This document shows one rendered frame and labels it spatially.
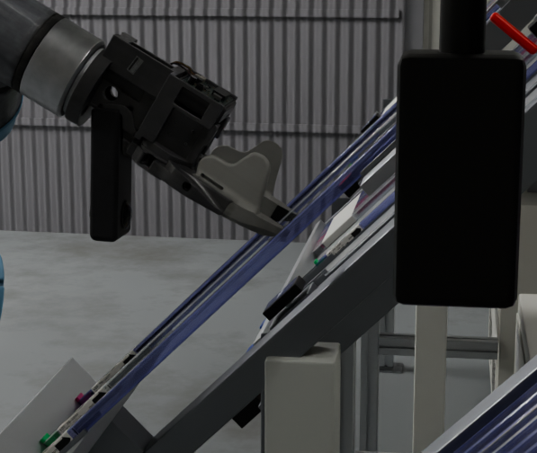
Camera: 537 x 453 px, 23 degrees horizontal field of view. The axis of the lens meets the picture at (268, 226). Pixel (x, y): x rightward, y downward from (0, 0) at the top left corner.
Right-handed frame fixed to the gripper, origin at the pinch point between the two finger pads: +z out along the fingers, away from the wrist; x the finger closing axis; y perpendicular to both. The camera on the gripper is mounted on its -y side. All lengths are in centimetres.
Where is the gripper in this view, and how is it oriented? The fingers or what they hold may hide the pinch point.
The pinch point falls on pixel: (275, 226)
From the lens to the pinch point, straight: 111.3
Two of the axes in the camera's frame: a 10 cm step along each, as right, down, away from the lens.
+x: 1.4, -2.1, 9.7
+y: 5.0, -8.3, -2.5
